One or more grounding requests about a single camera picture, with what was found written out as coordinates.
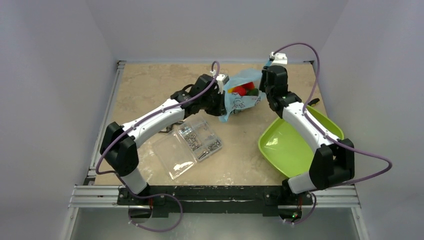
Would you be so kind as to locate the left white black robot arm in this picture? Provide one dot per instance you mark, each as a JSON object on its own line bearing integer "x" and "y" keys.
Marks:
{"x": 120, "y": 143}

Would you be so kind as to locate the green fake apple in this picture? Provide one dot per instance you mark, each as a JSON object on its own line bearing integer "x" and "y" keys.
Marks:
{"x": 252, "y": 92}

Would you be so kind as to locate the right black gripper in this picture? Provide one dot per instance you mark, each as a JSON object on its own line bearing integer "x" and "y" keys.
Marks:
{"x": 263, "y": 84}

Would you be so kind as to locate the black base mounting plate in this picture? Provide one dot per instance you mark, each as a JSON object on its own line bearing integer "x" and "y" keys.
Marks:
{"x": 267, "y": 200}

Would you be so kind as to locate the aluminium front rail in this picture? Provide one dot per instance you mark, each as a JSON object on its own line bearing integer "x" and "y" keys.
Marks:
{"x": 106, "y": 196}

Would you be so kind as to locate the light blue plastic bag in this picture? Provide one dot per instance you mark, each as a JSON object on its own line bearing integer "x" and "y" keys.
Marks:
{"x": 248, "y": 78}

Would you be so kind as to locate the red fake fruit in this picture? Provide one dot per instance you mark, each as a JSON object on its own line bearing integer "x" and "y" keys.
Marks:
{"x": 239, "y": 90}

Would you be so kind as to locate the lime green plastic tray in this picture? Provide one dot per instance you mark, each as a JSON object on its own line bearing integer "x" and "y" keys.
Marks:
{"x": 289, "y": 143}

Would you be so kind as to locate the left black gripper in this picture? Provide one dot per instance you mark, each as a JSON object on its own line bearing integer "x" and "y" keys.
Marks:
{"x": 220, "y": 110}

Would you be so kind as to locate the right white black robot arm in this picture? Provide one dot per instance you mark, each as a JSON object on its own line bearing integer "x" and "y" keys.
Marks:
{"x": 333, "y": 161}

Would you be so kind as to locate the clear plastic screw box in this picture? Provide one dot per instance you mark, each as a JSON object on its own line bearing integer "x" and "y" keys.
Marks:
{"x": 186, "y": 145}

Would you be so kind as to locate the black yellow screwdriver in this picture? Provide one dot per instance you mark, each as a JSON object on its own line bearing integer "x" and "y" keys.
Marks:
{"x": 313, "y": 102}

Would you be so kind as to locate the black metal clamp tool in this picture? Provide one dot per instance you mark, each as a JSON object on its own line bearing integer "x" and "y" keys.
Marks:
{"x": 168, "y": 129}

